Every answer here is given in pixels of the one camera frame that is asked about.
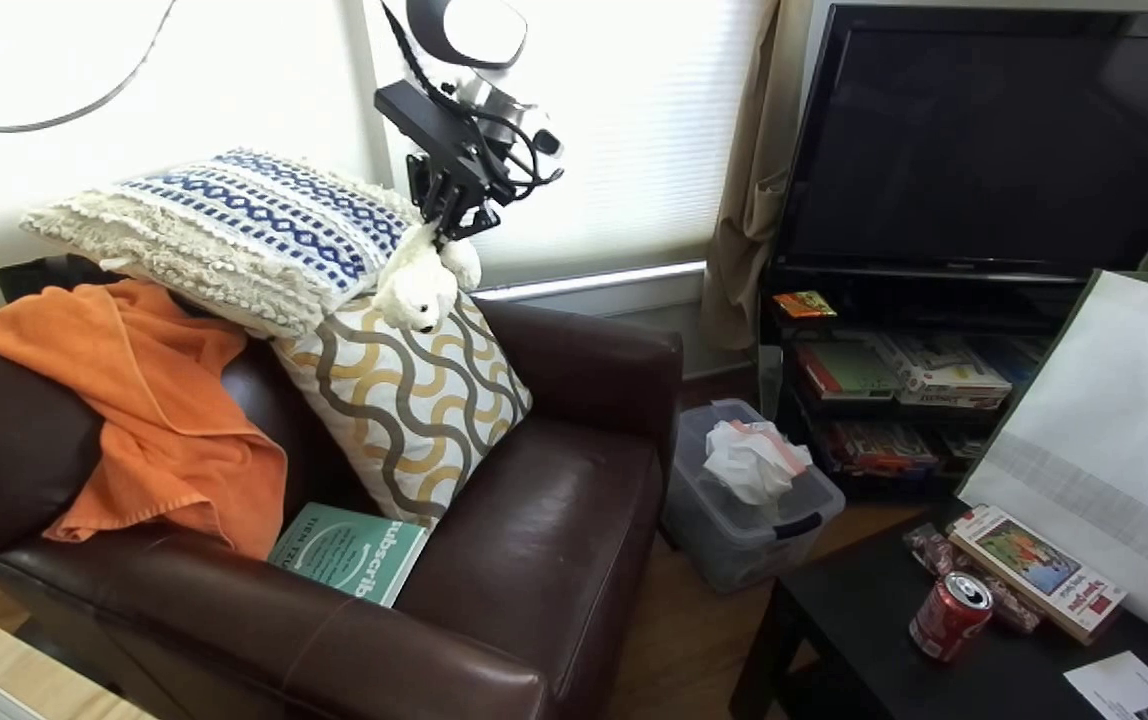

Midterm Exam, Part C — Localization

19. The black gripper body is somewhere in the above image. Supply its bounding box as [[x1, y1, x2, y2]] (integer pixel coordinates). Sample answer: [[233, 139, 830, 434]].
[[378, 80, 564, 241]]

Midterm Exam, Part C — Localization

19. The white teddy bear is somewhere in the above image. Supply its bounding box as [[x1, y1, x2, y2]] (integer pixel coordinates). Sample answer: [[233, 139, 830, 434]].
[[378, 224, 482, 331]]

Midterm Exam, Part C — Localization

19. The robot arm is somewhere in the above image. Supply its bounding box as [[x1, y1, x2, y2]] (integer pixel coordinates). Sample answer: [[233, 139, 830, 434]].
[[378, 0, 564, 245]]

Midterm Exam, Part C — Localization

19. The brown leather sofa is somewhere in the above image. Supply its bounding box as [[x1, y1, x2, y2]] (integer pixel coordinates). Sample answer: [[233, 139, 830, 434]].
[[0, 304, 684, 720]]

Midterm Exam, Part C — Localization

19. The blue white fringed pillow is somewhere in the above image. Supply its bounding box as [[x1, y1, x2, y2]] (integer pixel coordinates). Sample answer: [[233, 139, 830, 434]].
[[25, 148, 419, 335]]

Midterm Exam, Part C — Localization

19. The wavy patterned cushion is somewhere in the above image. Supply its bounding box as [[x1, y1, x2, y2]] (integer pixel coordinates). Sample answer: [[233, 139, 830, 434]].
[[271, 295, 534, 525]]

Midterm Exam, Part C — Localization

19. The beige curtain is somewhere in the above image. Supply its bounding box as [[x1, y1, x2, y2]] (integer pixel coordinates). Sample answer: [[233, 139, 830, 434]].
[[699, 0, 816, 353]]

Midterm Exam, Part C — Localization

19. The teal book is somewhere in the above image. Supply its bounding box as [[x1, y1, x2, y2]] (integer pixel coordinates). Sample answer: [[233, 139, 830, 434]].
[[271, 502, 430, 609]]

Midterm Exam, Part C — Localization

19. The orange blanket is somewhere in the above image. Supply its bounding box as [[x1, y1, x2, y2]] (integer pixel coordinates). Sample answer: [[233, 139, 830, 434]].
[[0, 280, 289, 559]]

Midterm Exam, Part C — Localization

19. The clear plastic storage bin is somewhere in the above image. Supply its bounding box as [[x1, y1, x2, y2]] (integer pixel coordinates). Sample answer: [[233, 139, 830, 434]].
[[665, 399, 844, 590]]

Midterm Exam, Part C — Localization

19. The black tv stand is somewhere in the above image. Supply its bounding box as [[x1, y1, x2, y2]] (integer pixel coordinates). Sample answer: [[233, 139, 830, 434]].
[[760, 266, 1081, 502]]

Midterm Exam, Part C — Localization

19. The black flat screen television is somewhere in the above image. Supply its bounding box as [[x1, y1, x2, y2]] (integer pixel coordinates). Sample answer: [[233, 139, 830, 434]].
[[782, 5, 1148, 280]]

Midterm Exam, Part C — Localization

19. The black coffee table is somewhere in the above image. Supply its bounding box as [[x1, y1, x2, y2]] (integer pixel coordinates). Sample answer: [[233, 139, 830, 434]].
[[729, 525, 1148, 720]]

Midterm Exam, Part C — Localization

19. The red soda can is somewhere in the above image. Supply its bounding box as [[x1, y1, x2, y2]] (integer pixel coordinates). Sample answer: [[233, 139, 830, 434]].
[[907, 573, 991, 663]]

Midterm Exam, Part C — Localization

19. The colourful picture book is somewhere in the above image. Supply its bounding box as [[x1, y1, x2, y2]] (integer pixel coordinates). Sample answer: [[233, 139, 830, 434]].
[[950, 506, 1130, 645]]

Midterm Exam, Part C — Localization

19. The white paper sheet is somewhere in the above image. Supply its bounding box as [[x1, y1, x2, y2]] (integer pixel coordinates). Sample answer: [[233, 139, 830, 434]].
[[1065, 650, 1148, 720]]

